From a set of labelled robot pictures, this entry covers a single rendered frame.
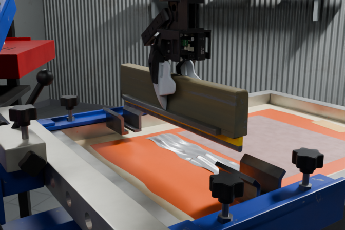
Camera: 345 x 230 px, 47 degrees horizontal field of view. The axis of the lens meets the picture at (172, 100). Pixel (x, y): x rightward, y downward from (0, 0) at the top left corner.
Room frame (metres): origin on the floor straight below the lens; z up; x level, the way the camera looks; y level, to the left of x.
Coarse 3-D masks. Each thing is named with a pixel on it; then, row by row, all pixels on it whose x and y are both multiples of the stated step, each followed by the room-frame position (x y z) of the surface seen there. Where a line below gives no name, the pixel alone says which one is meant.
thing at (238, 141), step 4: (144, 108) 0.83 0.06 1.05; (156, 112) 0.79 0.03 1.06; (164, 116) 0.76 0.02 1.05; (184, 124) 0.71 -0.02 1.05; (196, 128) 0.68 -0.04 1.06; (204, 132) 0.66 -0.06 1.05; (216, 136) 0.63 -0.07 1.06; (220, 136) 0.62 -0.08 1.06; (224, 136) 0.61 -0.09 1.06; (224, 140) 0.61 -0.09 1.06; (228, 140) 0.60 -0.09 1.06; (232, 140) 0.60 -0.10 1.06; (236, 140) 0.59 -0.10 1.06; (240, 140) 0.59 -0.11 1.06; (236, 144) 0.59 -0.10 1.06; (240, 144) 0.59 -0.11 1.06
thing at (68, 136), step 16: (256, 96) 1.24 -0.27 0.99; (272, 96) 1.27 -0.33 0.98; (288, 96) 1.23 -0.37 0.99; (320, 112) 1.12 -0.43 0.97; (336, 112) 1.07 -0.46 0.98; (64, 128) 0.89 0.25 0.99; (80, 128) 0.90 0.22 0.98; (96, 128) 0.93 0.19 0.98; (96, 160) 0.69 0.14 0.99; (112, 176) 0.62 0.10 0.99; (336, 176) 0.62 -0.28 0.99; (128, 192) 0.56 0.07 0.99; (160, 208) 0.51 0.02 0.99
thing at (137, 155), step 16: (256, 112) 1.16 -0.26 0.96; (272, 112) 1.16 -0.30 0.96; (176, 128) 1.00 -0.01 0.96; (256, 128) 1.00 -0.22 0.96; (272, 128) 1.00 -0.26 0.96; (288, 128) 1.00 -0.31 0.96; (304, 128) 1.00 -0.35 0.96; (96, 144) 0.87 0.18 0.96; (112, 144) 0.87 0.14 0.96; (128, 144) 0.87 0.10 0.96; (144, 144) 0.87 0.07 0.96; (208, 144) 0.87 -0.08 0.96; (112, 160) 0.77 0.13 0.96; (128, 160) 0.77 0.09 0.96; (144, 160) 0.77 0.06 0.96; (160, 160) 0.77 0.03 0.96; (176, 160) 0.77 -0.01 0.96
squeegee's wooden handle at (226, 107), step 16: (128, 64) 0.89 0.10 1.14; (128, 80) 0.86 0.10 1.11; (144, 80) 0.80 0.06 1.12; (176, 80) 0.71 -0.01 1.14; (192, 80) 0.68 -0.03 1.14; (144, 96) 0.81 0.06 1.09; (176, 96) 0.71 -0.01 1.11; (192, 96) 0.67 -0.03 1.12; (208, 96) 0.63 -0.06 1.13; (224, 96) 0.60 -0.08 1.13; (240, 96) 0.59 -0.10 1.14; (192, 112) 0.67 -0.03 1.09; (208, 112) 0.63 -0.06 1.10; (224, 112) 0.60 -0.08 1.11; (240, 112) 0.59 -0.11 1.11; (224, 128) 0.60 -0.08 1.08; (240, 128) 0.59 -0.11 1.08
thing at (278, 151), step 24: (264, 144) 0.87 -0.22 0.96; (288, 144) 0.87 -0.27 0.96; (312, 144) 0.87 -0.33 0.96; (336, 144) 0.87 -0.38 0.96; (168, 168) 0.73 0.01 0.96; (192, 168) 0.73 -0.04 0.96; (288, 168) 0.73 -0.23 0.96; (336, 168) 0.73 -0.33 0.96; (168, 192) 0.63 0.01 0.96; (192, 192) 0.63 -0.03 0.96; (192, 216) 0.55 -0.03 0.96
